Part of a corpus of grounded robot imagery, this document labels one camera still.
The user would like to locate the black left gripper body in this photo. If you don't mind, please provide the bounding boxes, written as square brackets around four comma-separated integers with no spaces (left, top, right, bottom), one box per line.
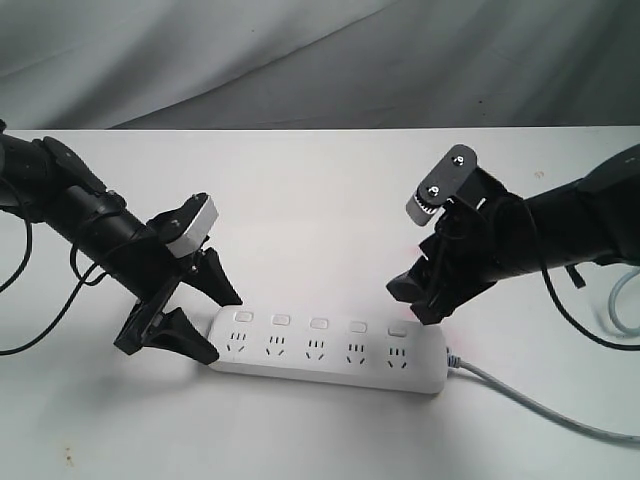
[107,212,202,355]

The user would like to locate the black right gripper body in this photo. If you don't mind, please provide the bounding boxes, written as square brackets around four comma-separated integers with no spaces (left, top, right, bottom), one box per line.
[418,197,505,295]

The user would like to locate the white five-socket power strip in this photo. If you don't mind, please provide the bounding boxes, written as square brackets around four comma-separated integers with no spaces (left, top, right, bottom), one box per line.
[208,307,448,395]

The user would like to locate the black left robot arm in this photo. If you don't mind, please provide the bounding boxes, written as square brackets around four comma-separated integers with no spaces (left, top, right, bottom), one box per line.
[1,134,242,365]

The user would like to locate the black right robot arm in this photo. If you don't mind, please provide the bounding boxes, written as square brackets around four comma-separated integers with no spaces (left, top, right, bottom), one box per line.
[386,144,639,325]

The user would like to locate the grey backdrop cloth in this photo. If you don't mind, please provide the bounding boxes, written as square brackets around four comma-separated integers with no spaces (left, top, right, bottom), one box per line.
[1,1,639,129]

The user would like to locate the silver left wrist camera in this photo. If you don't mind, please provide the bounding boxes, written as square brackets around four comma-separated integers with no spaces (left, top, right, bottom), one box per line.
[161,192,219,258]

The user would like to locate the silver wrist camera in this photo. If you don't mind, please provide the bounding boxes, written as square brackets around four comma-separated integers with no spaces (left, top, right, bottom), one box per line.
[406,144,504,227]
[161,192,219,258]

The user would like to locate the grey power cable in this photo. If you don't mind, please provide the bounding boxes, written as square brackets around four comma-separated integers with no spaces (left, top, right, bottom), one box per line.
[444,266,640,445]

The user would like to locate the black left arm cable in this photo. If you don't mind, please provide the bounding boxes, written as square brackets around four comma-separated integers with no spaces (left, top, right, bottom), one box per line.
[0,179,109,357]

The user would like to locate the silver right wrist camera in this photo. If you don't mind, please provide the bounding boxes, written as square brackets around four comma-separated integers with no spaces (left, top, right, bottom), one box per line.
[406,144,504,227]

